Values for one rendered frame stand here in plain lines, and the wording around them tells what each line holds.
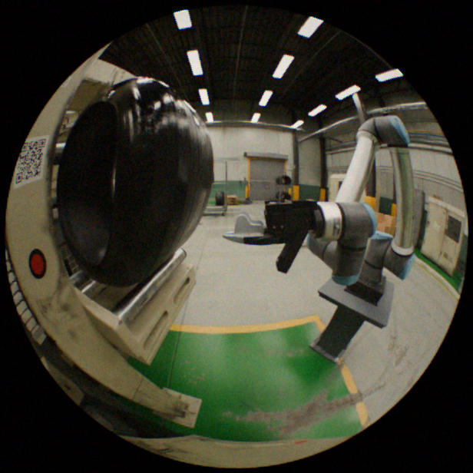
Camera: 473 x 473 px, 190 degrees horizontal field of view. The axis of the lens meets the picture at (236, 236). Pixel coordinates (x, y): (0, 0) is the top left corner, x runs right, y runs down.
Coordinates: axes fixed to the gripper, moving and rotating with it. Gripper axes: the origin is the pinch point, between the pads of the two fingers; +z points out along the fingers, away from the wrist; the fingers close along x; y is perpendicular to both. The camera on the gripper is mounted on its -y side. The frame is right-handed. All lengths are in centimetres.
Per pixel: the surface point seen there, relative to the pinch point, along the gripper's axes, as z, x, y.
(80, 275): 45.5, 17.2, -2.8
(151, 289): 17.3, 10.9, -7.1
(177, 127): 2.7, 12.8, 21.8
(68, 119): 57, 15, 59
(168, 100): 3.8, 13.7, 27.7
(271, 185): -112, -1134, -3
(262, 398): -7, 13, -102
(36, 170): 21.2, 30.9, 22.9
